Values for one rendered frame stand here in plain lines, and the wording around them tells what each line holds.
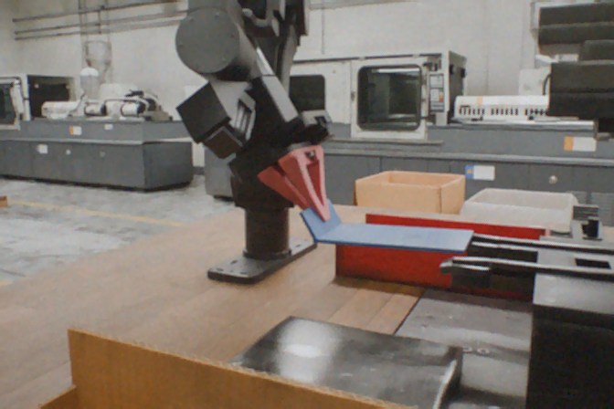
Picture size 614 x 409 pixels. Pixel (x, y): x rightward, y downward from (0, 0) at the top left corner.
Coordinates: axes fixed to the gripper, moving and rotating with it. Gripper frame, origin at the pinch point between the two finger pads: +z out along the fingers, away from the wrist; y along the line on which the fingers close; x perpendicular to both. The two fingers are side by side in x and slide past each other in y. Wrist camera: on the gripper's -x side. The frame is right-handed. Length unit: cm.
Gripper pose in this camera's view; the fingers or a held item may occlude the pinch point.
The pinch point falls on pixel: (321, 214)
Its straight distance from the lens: 52.1
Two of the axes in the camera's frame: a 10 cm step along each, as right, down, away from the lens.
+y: 7.8, -4.6, -4.2
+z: 4.9, 8.7, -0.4
